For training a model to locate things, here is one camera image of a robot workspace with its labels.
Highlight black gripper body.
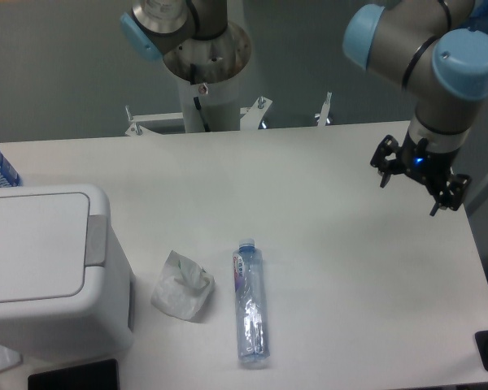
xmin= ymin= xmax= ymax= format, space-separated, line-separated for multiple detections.
xmin=398 ymin=131 xmax=460 ymax=191

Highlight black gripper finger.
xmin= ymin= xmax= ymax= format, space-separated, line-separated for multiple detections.
xmin=370 ymin=135 xmax=403 ymax=188
xmin=429 ymin=173 xmax=472 ymax=216

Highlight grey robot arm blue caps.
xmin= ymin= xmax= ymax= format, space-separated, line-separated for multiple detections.
xmin=342 ymin=1 xmax=488 ymax=215

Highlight second grey robot arm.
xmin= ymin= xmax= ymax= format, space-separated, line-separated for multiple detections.
xmin=120 ymin=1 xmax=228 ymax=61

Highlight grey trash can push button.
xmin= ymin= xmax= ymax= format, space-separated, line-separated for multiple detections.
xmin=85 ymin=214 xmax=107 ymax=267

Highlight white trash can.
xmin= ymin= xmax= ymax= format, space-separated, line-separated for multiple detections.
xmin=0 ymin=184 xmax=135 ymax=362

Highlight clear plastic water bottle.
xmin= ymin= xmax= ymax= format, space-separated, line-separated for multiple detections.
xmin=233 ymin=238 xmax=270 ymax=368

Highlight crumpled white tissue pack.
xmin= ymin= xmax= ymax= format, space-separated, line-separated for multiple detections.
xmin=150 ymin=251 xmax=215 ymax=321

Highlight black tablet device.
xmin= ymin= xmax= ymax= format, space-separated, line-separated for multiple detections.
xmin=28 ymin=359 xmax=120 ymax=390

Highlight white pedestal base frame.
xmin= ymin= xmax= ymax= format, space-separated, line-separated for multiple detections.
xmin=124 ymin=91 xmax=333 ymax=137

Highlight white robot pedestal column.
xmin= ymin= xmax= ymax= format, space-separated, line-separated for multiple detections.
xmin=162 ymin=20 xmax=253 ymax=133

